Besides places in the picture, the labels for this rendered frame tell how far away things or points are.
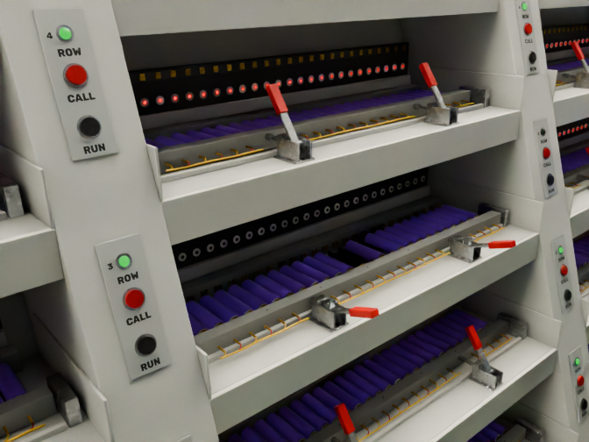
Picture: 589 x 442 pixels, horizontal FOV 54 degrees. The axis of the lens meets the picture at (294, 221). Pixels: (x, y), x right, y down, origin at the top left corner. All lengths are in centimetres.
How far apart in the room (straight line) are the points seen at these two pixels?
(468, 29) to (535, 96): 15
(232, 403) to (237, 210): 19
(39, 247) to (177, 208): 12
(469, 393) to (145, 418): 51
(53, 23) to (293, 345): 39
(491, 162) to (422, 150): 25
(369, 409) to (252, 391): 25
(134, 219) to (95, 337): 10
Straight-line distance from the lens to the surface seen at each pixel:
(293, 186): 62
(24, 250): 50
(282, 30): 90
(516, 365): 98
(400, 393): 85
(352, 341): 69
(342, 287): 73
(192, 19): 60
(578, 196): 118
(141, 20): 57
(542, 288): 102
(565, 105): 108
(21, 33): 52
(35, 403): 59
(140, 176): 53
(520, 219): 99
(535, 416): 113
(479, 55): 99
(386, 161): 72
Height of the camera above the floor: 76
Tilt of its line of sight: 8 degrees down
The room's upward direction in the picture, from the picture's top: 12 degrees counter-clockwise
